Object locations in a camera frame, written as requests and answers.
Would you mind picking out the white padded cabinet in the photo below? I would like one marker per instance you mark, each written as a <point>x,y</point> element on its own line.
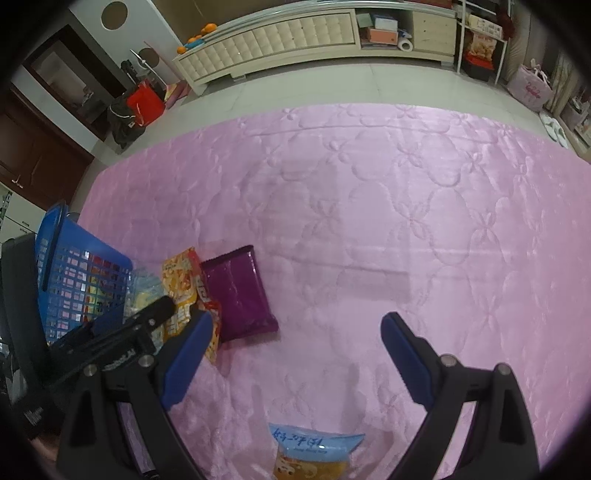
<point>277,39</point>

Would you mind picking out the red bag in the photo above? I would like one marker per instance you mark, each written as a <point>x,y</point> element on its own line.
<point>145,104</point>

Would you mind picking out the blue plastic basket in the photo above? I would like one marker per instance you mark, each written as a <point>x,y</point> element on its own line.
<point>51,230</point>

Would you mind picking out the white slipper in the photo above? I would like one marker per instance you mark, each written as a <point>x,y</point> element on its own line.
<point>561,137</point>
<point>549,124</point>

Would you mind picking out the pink bag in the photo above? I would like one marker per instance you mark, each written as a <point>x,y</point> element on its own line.
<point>531,90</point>

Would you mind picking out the light blue snack packet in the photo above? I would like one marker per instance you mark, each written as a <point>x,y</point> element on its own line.
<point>145,288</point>
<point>314,447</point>

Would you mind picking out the brown wooden door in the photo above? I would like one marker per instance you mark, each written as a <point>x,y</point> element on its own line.
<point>32,157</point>

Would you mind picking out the orange flat box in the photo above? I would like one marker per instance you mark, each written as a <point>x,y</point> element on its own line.
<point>381,35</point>

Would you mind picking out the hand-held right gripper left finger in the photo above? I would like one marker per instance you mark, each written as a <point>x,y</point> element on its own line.
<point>184,364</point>

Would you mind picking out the red yellow snack packet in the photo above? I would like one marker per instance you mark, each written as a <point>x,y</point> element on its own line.
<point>178,281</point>

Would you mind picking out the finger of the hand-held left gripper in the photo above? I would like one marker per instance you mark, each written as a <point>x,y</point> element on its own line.
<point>108,322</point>
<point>154,313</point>

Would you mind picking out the white metal rack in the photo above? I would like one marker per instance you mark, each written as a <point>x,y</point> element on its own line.
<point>460,46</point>

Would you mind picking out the white paper roll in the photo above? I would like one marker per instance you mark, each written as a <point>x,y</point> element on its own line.
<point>405,45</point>

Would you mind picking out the pink quilted blanket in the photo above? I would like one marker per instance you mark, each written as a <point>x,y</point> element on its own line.
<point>369,207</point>

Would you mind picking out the purple snack packet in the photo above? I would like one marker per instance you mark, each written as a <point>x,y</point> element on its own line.
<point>235,295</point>

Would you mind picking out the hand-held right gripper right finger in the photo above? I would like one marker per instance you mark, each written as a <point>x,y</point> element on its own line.
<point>408,360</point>

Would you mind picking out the pink dustpan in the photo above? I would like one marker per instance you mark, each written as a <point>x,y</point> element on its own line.
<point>174,92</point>

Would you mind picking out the black backpack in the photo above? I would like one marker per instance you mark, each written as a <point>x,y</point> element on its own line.
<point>124,127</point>

